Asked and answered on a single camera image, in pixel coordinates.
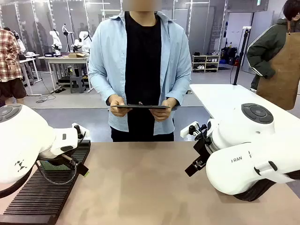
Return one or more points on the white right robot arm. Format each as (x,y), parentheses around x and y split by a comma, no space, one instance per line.
(253,150)

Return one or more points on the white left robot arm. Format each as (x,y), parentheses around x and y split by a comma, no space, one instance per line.
(21,138)

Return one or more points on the person in brown apron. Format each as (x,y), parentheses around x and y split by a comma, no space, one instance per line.
(279,58)

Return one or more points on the flat cardboard box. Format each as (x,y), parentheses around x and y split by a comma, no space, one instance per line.
(77,55)

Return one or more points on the person's right hand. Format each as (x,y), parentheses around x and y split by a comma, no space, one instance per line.
(118,100)

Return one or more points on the person's left hand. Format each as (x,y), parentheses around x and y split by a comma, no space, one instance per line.
(164,112)

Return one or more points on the white background desk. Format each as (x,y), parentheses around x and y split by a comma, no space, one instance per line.
(29,70)

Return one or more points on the person's left forearm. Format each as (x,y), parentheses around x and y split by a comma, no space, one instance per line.
(179,86)

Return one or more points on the grey plastic stool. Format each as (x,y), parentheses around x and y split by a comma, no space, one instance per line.
(77,84)

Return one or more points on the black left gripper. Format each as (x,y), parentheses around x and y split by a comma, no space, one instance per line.
(66,159)

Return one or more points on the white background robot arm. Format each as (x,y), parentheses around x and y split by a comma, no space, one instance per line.
(56,42)
(82,41)

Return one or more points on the white shoe shelf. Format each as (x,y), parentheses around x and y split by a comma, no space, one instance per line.
(205,63)

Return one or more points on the white background workbench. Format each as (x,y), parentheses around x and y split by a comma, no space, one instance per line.
(66,61)

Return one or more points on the person's right forearm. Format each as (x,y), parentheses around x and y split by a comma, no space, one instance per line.
(100,86)

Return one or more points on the black slotted PCB rack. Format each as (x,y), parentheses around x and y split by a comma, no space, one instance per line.
(42,199)

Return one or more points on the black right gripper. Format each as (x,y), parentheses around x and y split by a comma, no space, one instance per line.
(203,148)

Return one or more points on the black clipboard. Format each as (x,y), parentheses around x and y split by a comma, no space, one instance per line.
(140,106)

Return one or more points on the person in light blue shirt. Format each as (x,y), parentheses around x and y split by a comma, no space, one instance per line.
(143,58)

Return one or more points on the person in plaid shirt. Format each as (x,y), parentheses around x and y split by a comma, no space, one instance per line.
(9,65)

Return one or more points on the black tripod pole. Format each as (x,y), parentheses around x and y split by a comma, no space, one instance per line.
(241,56)

